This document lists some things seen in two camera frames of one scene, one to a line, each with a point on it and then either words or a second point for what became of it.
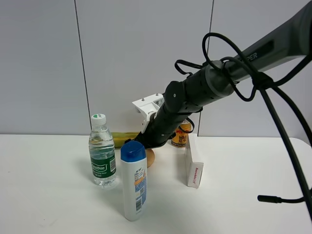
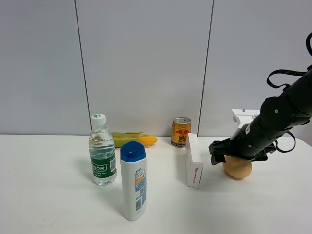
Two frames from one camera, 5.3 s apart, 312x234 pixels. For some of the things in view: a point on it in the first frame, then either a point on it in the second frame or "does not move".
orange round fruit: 150,157 → 237,168
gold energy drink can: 181,138 does not move
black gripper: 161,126 → 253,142
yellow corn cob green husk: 120,138 does not move
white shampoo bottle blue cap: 133,155 does not move
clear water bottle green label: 103,164 does not move
